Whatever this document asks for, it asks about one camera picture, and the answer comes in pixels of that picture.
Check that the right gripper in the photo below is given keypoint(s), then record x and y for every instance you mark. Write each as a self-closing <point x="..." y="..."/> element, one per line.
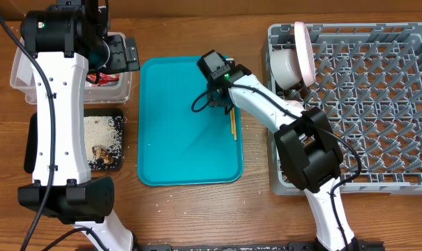
<point x="218" y="97"/>

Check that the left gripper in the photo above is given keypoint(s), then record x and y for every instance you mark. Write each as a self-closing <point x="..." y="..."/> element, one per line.
<point x="121" y="63"/>

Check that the red snack wrapper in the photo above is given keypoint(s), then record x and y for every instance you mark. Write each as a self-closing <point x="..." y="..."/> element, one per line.
<point x="103" y="80"/>

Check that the grey bowl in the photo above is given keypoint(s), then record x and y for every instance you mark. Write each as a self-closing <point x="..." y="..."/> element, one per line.
<point x="285" y="68"/>

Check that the large white plate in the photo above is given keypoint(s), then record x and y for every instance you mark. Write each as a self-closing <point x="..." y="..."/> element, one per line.
<point x="304" y="53"/>

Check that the brown food scrap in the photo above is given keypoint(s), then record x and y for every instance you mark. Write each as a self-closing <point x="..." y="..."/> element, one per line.
<point x="102" y="155"/>

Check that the small pink plate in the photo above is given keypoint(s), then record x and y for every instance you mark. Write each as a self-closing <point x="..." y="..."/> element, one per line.
<point x="295" y="103"/>

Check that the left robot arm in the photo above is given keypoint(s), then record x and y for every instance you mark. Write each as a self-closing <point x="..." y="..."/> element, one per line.
<point x="64" y="44"/>

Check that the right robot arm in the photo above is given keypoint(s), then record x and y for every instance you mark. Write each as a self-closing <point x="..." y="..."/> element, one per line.
<point x="309" y="151"/>

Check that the grey dishwasher rack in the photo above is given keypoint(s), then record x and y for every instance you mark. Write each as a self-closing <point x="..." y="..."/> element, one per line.
<point x="369" y="84"/>

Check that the clear plastic bin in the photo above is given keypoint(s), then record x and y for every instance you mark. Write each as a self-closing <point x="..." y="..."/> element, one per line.
<point x="120" y="87"/>

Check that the black tray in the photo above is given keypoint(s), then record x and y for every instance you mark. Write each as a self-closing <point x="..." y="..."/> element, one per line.
<point x="31" y="149"/>

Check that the teal serving tray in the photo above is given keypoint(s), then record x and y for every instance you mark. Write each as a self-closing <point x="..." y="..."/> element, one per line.
<point x="177" y="146"/>

